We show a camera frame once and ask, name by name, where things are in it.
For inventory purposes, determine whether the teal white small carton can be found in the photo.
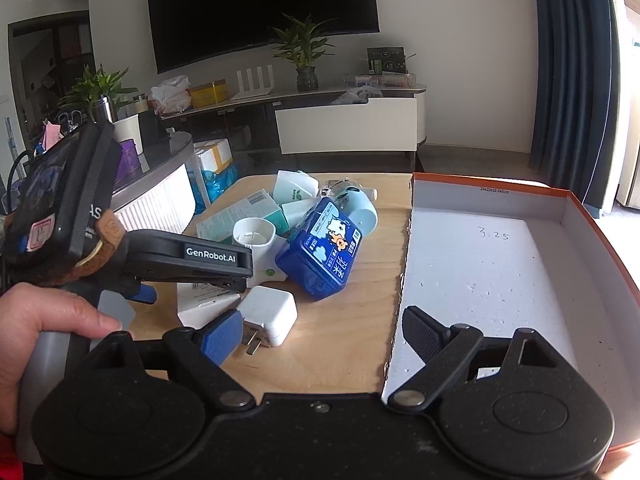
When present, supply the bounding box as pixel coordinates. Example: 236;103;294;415
196;188;290;243

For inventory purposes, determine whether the purple storage tray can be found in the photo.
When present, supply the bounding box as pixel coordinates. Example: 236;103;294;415
114;139;142;188

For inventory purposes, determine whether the white product box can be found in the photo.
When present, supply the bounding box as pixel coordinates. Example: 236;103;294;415
177;283;241;328

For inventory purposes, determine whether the blue cartoon tin box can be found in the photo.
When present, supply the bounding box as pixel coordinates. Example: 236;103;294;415
274;197;363;301

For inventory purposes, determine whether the white yellow cardboard box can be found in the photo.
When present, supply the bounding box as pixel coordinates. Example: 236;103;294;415
194;139;232;174

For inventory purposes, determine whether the yellow tin box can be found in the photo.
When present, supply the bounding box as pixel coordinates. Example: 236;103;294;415
190;79;229;108

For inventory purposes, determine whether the large wall television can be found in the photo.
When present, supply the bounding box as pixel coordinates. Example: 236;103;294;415
148;0;380;73

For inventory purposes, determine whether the orange-rimmed cardboard box tray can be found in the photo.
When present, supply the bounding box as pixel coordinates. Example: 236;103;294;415
382;171;640;476

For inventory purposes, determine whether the light blue cylindrical device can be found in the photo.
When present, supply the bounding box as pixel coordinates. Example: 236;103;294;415
320;178;378;236

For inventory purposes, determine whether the white square usb charger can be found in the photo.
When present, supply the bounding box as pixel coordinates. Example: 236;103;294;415
238;286;297;356

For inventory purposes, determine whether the round black-top side table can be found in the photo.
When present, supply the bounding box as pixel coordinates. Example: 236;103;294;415
111;131;196;234

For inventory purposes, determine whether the white wifi router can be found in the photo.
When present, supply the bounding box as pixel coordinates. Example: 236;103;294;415
231;64;274;101

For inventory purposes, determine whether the white paper cup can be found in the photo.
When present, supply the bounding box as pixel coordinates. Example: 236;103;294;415
114;114;143;155

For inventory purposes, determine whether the dark green display box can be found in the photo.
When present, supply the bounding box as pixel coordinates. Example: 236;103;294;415
367;47;407;75

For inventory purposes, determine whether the dark blue curtain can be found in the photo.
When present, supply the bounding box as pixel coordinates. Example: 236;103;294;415
529;0;620;218

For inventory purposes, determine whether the bamboo plant on side table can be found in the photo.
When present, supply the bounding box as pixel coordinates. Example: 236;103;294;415
58;65;140;122

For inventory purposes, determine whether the white plastic bag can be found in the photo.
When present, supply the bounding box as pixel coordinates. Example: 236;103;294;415
148;75;191;116

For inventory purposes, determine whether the white plug-in repellent heater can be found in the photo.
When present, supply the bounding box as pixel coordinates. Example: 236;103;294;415
232;218;288;288

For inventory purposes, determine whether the bamboo plant in dark vase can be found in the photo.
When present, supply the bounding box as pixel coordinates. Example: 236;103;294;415
272;14;334;92

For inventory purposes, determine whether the person's left hand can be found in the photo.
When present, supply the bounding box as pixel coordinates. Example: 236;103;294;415
0;283;122;434

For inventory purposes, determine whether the white tv console cabinet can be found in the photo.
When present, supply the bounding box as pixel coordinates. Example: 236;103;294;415
162;86;426;155

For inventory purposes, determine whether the blue plastic bag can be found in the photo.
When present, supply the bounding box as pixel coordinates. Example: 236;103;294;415
188;164;238;214

